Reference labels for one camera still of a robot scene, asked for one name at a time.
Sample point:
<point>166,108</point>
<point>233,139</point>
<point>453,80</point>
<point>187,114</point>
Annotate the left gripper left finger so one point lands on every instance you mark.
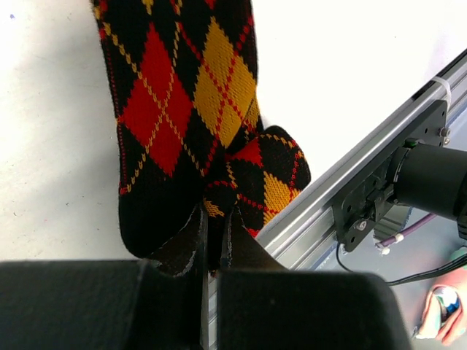
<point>155,303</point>

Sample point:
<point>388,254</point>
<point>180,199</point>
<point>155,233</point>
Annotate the aluminium frame rail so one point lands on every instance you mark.
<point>303,238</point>

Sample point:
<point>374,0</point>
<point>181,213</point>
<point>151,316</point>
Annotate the orange object on floor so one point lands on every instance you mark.
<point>444,316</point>

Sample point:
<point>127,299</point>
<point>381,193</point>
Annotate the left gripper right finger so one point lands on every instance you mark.
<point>262,305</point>

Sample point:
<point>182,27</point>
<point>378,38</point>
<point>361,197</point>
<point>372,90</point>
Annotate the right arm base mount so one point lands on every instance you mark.
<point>364,200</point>

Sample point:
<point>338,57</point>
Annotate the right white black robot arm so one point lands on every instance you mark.
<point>432,179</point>

